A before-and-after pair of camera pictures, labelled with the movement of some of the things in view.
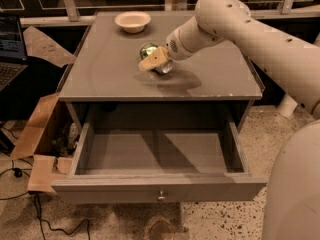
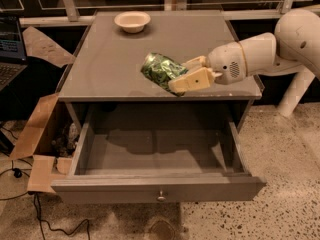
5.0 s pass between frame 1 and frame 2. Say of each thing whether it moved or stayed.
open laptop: stayed
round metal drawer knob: stayed
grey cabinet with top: stayed
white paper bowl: stayed
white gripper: moved
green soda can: moved
